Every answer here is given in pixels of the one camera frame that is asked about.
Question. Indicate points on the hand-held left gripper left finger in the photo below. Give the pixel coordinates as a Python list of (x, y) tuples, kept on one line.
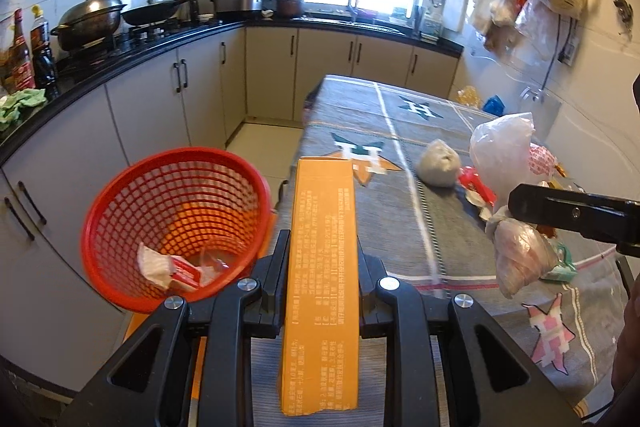
[(281, 279)]

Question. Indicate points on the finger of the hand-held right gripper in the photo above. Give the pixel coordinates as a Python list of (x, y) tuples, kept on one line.
[(565, 209)]

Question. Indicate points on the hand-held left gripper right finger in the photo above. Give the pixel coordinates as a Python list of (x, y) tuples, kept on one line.
[(367, 289)]

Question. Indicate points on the long orange cardboard box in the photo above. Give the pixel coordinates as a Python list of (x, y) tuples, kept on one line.
[(322, 257)]

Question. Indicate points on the clear bag with pinkish contents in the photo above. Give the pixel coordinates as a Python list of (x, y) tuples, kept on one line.
[(522, 259)]

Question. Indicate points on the red plastic mesh basket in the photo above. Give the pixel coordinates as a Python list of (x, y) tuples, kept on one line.
[(150, 187)]

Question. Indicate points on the green and white packet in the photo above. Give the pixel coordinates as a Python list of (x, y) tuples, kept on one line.
[(562, 264)]

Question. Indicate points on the grey printed tablecloth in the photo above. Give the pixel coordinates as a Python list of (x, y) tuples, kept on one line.
[(400, 227)]

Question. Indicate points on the white plastic bag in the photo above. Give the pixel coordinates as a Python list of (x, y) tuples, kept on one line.
[(500, 152)]

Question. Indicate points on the red and white wrapper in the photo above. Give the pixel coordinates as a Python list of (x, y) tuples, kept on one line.
[(475, 186)]

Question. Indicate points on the small red and white box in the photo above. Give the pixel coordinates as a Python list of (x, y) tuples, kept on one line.
[(186, 276)]

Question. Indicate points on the blue plastic bag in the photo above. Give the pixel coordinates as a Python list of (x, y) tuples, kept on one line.
[(492, 105)]

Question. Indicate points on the crumpled white paper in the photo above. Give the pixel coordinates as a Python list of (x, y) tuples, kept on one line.
[(152, 267)]

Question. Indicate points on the grey knotted bag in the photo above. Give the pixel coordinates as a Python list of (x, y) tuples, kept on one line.
[(439, 163)]

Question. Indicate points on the bunch of hanging plastic bags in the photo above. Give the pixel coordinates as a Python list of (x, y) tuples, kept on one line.
[(505, 17)]

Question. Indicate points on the kitchen base cabinets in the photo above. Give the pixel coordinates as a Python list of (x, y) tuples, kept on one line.
[(150, 97)]

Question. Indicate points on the brown pot with lid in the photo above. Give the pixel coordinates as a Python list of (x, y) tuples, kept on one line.
[(290, 4)]

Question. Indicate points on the gas stove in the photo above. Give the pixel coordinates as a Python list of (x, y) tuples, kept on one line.
[(145, 34)]

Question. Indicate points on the silver rice cooker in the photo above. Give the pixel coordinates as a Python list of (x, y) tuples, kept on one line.
[(237, 1)]

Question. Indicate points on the black frying pan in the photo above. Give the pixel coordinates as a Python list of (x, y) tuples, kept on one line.
[(150, 13)]

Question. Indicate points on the green cloth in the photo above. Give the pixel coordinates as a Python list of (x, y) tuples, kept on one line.
[(20, 104)]

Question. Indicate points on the wok with metal lid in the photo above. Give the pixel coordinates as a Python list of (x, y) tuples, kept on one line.
[(90, 19)]

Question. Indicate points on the dark sauce bottle yellow cap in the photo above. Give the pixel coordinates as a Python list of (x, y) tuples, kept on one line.
[(44, 52)]

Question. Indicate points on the red label sauce bottle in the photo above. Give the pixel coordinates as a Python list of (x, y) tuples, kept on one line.
[(22, 52)]

